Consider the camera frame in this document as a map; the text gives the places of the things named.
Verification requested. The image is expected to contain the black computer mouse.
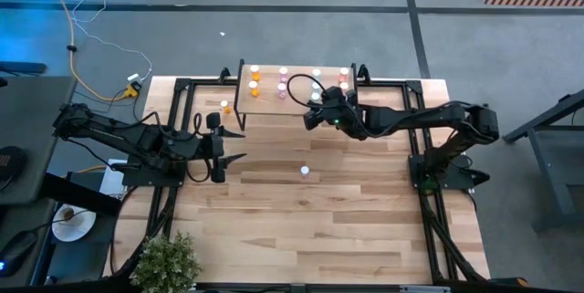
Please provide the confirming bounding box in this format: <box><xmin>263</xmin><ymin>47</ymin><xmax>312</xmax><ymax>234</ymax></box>
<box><xmin>0</xmin><ymin>231</ymin><xmax>38</xmax><ymax>280</ymax></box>

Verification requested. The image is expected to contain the yellow power plug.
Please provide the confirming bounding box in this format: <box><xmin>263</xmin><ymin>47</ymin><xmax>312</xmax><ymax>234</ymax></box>
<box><xmin>122</xmin><ymin>81</ymin><xmax>142</xmax><ymax>100</ymax></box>

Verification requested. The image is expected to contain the black round case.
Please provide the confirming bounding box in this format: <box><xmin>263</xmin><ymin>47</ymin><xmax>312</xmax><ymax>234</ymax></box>
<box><xmin>0</xmin><ymin>145</ymin><xmax>27</xmax><ymax>192</ymax></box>

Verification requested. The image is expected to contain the dark grey desk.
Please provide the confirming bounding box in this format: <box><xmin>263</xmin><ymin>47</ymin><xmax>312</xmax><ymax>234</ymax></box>
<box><xmin>0</xmin><ymin>76</ymin><xmax>78</xmax><ymax>206</ymax></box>

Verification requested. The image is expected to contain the white floor cable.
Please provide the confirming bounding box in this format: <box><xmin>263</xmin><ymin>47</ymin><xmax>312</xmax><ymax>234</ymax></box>
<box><xmin>70</xmin><ymin>0</ymin><xmax>154</xmax><ymax>82</ymax></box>

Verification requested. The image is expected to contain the white round dish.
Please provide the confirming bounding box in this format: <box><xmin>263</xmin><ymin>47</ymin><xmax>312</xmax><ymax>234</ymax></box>
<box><xmin>50</xmin><ymin>204</ymin><xmax>98</xmax><ymax>243</ymax></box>

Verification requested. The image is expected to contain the black desk beam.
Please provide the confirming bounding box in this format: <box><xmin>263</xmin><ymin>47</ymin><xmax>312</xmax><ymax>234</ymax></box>
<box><xmin>40</xmin><ymin>172</ymin><xmax>123</xmax><ymax>217</ymax></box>

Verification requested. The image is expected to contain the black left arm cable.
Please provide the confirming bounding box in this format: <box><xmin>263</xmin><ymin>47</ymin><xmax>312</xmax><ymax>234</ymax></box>
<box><xmin>184</xmin><ymin>112</ymin><xmax>215</xmax><ymax>183</ymax></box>

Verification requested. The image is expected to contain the black aluminium table frame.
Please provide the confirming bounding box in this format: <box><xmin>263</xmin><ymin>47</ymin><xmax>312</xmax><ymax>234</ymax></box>
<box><xmin>107</xmin><ymin>76</ymin><xmax>489</xmax><ymax>293</ymax></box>

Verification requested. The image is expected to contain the black metal stand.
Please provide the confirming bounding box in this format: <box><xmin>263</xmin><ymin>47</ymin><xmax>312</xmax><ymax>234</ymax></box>
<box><xmin>501</xmin><ymin>87</ymin><xmax>584</xmax><ymax>233</ymax></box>

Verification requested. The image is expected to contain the black flat device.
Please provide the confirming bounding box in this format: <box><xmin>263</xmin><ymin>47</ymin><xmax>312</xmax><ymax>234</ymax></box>
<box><xmin>0</xmin><ymin>59</ymin><xmax>47</xmax><ymax>76</ymax></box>

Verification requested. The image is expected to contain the green potted plant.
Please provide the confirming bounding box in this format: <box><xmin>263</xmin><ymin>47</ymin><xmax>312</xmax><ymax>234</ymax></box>
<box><xmin>130</xmin><ymin>231</ymin><xmax>203</xmax><ymax>293</ymax></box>

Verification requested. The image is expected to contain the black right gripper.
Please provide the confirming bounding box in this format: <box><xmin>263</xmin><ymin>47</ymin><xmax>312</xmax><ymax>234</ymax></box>
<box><xmin>304</xmin><ymin>86</ymin><xmax>369</xmax><ymax>141</ymax></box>

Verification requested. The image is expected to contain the orange floor cable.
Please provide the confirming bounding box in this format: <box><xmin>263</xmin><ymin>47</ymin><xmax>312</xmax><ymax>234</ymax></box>
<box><xmin>34</xmin><ymin>0</ymin><xmax>110</xmax><ymax>102</ymax></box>

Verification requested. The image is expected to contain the wooden shelf black metal frame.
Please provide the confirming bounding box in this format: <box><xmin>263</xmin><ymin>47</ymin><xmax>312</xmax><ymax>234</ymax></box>
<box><xmin>232</xmin><ymin>58</ymin><xmax>360</xmax><ymax>132</ymax></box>

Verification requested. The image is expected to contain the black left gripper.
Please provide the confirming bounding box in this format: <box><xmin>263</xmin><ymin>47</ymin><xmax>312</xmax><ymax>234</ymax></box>
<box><xmin>200</xmin><ymin>112</ymin><xmax>248</xmax><ymax>183</ymax></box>

